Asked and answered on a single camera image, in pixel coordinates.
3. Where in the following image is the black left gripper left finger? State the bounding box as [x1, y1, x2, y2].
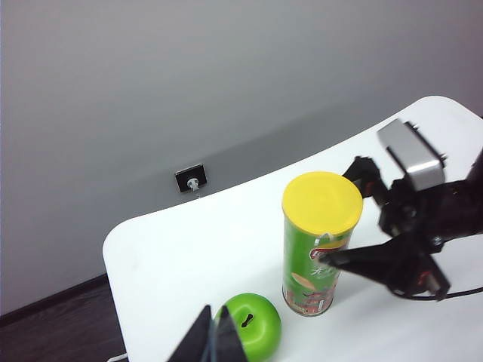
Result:
[168, 304, 215, 362]

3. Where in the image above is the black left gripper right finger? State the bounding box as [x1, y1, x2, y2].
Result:
[209, 305, 248, 362]

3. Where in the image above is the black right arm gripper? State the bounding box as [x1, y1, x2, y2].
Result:
[319, 155, 460, 303]

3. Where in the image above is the green chips can yellow lid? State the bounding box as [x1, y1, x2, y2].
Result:
[281, 170, 365, 319]

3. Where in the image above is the green apple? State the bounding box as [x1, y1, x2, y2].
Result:
[214, 292, 282, 360]

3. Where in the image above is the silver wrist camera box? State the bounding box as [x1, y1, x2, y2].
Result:
[377, 118, 449, 191]

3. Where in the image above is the black cable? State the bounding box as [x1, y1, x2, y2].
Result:
[410, 287, 483, 302]

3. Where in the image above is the black wall outlet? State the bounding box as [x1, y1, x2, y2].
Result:
[174, 162, 210, 195]

